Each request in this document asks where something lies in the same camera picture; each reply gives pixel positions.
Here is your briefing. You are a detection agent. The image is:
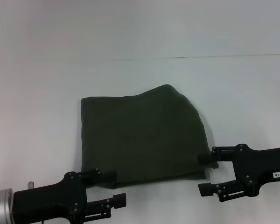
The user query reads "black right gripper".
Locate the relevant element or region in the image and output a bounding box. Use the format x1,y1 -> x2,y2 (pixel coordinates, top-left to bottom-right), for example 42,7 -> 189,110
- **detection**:
197,144 -> 280,203

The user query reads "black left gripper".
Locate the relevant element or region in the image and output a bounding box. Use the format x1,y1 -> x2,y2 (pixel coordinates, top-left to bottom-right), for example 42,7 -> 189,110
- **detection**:
13,168 -> 127,224

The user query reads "dark green shirt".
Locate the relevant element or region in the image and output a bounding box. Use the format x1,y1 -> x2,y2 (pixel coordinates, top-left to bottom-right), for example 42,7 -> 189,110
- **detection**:
80,84 -> 219,189

